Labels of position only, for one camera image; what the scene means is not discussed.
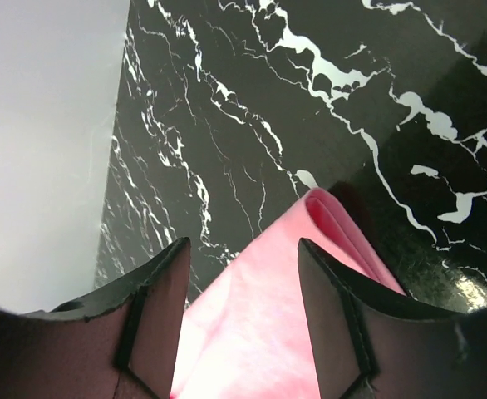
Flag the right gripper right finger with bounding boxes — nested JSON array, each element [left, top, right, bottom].
[[298, 239, 487, 398]]

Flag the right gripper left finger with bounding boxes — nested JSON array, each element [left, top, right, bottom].
[[0, 238, 190, 398]]

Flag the pink t shirt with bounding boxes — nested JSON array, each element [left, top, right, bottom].
[[171, 188, 400, 399]]

